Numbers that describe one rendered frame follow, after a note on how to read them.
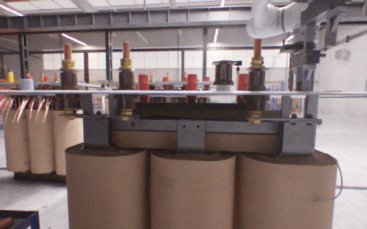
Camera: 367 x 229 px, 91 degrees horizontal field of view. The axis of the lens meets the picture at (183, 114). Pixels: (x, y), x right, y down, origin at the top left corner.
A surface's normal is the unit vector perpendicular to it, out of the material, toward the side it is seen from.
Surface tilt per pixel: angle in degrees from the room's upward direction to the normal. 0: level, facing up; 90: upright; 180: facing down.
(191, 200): 90
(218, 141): 90
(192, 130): 90
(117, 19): 90
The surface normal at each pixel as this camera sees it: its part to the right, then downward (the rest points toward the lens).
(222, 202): 0.42, 0.08
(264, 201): -0.52, 0.07
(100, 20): -0.11, 0.08
